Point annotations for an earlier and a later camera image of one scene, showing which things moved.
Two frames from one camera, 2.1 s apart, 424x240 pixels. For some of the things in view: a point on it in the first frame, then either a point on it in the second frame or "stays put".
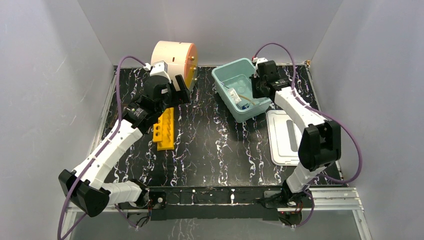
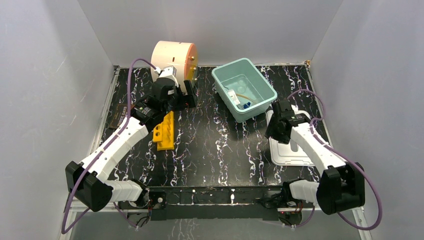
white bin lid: (284, 133) stays put
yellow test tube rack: (163, 131) stays put
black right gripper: (255, 94) -> (270, 131)
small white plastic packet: (234, 96) stays put
